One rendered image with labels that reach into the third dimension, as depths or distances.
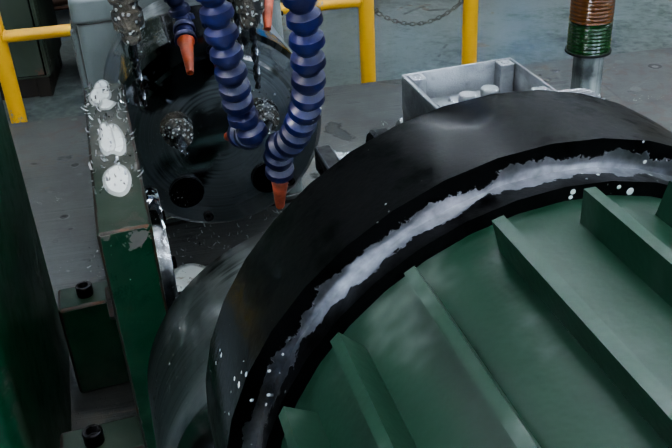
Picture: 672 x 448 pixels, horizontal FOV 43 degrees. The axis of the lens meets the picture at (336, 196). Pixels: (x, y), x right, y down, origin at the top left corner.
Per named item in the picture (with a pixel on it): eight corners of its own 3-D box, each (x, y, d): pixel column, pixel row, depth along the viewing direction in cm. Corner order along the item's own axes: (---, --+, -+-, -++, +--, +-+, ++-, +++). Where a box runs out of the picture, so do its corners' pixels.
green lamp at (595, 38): (580, 60, 116) (583, 29, 114) (558, 46, 121) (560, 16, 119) (618, 54, 118) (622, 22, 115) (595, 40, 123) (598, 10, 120)
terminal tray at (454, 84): (440, 183, 80) (440, 113, 76) (401, 137, 88) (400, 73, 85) (555, 161, 82) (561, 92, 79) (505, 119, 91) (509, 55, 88)
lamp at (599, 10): (583, 29, 114) (586, -4, 112) (560, 16, 119) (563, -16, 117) (622, 22, 115) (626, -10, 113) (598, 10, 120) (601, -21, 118)
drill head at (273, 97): (137, 280, 96) (94, 74, 84) (114, 135, 130) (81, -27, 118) (347, 237, 101) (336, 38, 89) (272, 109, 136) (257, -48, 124)
